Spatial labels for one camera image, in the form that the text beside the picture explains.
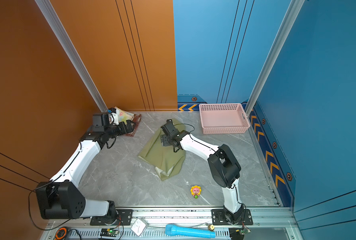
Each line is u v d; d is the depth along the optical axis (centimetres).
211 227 68
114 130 70
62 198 41
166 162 87
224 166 50
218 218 72
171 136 69
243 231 69
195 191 77
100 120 62
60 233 67
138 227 70
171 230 67
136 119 112
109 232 71
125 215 74
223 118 117
